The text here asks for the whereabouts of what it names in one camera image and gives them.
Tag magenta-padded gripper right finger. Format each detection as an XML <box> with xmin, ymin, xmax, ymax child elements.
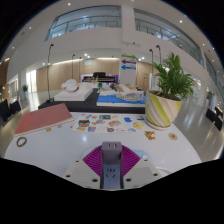
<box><xmin>120</xmin><ymin>145</ymin><xmax>163</xmax><ymax>190</ymax></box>

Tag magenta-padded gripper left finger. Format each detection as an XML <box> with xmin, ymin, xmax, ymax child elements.
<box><xmin>62</xmin><ymin>145</ymin><xmax>104</xmax><ymax>190</ymax></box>

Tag small grey charger block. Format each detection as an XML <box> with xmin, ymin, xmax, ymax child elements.
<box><xmin>101</xmin><ymin>140</ymin><xmax>122</xmax><ymax>165</ymax></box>

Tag orange-brown sticker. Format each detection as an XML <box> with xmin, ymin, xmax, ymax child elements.
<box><xmin>143</xmin><ymin>130</ymin><xmax>157</xmax><ymax>141</ymax></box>

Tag yellow sticker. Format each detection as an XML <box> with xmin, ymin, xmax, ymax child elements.
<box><xmin>132</xmin><ymin>121</ymin><xmax>145</xmax><ymax>130</ymax></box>

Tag colourful sticker sheet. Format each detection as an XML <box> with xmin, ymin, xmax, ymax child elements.
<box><xmin>71</xmin><ymin>113</ymin><xmax>126</xmax><ymax>134</ymax></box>

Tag low black platform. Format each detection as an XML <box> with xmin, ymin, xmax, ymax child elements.
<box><xmin>37</xmin><ymin>87</ymin><xmax>148</xmax><ymax>115</ymax></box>

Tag model on blue base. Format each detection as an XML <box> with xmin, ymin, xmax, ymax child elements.
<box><xmin>96</xmin><ymin>82</ymin><xmax>147</xmax><ymax>109</ymax></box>

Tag potted palm in striped pot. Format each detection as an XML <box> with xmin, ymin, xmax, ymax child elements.
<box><xmin>144</xmin><ymin>52</ymin><xmax>196</xmax><ymax>131</ymax></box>

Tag flat pink board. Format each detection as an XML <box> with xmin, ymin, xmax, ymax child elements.
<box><xmin>13</xmin><ymin>102</ymin><xmax>75</xmax><ymax>137</ymax></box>

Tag white sculpture on white base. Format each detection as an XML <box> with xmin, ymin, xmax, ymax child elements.
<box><xmin>53</xmin><ymin>78</ymin><xmax>95</xmax><ymax>102</ymax></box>

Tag black piano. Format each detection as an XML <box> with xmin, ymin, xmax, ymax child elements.
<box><xmin>81</xmin><ymin>71</ymin><xmax>121</xmax><ymax>85</ymax></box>

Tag white sign with arrows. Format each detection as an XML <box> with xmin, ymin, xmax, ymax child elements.
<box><xmin>120</xmin><ymin>52</ymin><xmax>138</xmax><ymax>86</ymax></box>

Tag group of black chairs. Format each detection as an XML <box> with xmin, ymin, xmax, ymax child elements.
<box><xmin>0</xmin><ymin>98</ymin><xmax>23</xmax><ymax>123</ymax></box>
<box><xmin>205</xmin><ymin>105</ymin><xmax>224</xmax><ymax>132</ymax></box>

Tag ceiling spot lights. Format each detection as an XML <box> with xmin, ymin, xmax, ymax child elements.
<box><xmin>3</xmin><ymin>1</ymin><xmax>218</xmax><ymax>68</ymax></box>

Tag brown ring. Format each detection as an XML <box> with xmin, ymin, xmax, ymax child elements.
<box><xmin>16</xmin><ymin>136</ymin><xmax>29</xmax><ymax>148</ymax></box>

